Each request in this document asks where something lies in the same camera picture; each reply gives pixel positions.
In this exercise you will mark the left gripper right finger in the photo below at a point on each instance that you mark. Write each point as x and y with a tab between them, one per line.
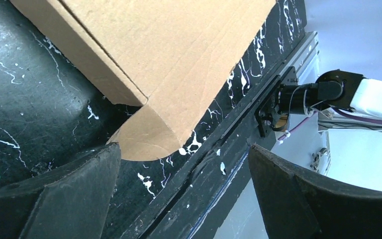
297	203

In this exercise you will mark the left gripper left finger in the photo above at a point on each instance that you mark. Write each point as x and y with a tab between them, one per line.
69	202

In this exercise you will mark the brown cardboard box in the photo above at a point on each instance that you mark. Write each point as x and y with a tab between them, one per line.
168	57

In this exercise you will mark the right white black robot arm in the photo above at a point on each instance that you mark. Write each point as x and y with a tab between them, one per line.
350	95

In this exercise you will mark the aluminium rail base frame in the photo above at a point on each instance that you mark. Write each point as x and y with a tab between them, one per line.
188	194

